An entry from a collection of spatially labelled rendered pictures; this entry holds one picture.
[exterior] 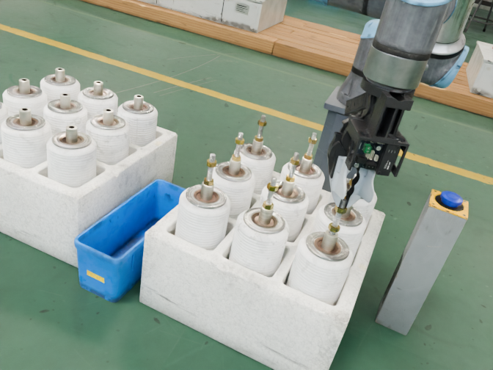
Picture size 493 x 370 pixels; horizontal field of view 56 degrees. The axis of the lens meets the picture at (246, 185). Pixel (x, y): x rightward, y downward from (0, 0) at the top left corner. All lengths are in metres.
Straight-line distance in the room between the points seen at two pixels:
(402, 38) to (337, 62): 2.13
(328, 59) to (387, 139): 2.12
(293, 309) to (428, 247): 0.30
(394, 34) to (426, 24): 0.04
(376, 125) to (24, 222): 0.77
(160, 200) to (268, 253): 0.43
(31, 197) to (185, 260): 0.37
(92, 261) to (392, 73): 0.64
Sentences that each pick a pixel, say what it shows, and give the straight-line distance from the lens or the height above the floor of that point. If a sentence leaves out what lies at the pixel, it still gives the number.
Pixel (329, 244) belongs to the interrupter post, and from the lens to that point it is 0.79.
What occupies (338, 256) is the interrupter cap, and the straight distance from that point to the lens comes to 0.79.
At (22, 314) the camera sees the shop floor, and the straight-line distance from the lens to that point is 0.99.
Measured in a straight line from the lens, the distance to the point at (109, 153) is 1.07.
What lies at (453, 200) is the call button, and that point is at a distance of 0.93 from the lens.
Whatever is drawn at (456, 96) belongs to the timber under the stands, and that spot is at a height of 0.06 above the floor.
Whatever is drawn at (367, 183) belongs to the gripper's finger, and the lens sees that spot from 0.72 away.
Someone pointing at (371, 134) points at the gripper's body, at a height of 0.49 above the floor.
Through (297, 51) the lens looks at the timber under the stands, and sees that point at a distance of 2.78.
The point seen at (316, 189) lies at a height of 0.23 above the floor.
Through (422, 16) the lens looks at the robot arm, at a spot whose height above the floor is 0.64.
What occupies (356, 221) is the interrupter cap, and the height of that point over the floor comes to 0.25.
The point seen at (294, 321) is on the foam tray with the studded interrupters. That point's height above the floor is 0.14.
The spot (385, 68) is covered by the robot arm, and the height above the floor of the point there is 0.57.
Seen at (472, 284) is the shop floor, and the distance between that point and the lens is 1.34.
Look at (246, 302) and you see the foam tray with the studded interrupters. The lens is 0.84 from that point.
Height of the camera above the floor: 0.72
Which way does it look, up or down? 31 degrees down
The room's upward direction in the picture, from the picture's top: 12 degrees clockwise
